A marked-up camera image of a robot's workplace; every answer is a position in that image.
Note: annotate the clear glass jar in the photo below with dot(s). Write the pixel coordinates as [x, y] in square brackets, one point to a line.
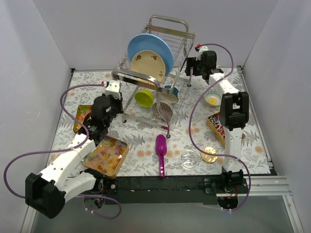
[189, 159]

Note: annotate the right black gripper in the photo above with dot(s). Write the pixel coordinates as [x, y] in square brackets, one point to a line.
[190, 67]

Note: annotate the magenta plastic scoop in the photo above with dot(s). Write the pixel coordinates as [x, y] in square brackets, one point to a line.
[161, 150]

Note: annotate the yellow teal patterned bowl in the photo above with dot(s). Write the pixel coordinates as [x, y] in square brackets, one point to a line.
[212, 98]

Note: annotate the teal rimmed bowl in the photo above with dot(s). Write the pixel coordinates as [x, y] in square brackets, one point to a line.
[171, 97]

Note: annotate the floral table mat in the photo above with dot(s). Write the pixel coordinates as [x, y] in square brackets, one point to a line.
[189, 130]

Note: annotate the tin of lollipop candies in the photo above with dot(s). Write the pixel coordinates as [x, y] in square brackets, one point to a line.
[214, 123]

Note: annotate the lime green bowl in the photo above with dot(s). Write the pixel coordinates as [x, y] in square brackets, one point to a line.
[144, 98]

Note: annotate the tin of popsicle candies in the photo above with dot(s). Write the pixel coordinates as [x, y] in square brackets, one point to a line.
[108, 157]

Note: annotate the gold jar lid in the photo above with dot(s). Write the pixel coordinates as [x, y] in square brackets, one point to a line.
[209, 155]

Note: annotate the brown patterned bowl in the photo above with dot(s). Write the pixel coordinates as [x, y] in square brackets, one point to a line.
[163, 108]

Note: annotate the steel dish rack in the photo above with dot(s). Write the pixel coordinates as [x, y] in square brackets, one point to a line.
[172, 40]

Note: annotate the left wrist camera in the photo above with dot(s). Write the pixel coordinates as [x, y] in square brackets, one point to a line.
[113, 88]

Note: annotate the cream plate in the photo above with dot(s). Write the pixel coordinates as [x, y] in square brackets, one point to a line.
[149, 63]

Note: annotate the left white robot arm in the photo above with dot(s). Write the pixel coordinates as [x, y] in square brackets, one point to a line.
[50, 189]

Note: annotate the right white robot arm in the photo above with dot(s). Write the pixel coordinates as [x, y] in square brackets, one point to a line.
[234, 114]

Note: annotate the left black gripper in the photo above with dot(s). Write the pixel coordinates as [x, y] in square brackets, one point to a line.
[117, 104]

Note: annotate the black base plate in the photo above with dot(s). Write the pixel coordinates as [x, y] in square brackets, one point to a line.
[171, 189]

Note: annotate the tin of star candies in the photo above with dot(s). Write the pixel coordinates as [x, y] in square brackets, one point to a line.
[81, 113]

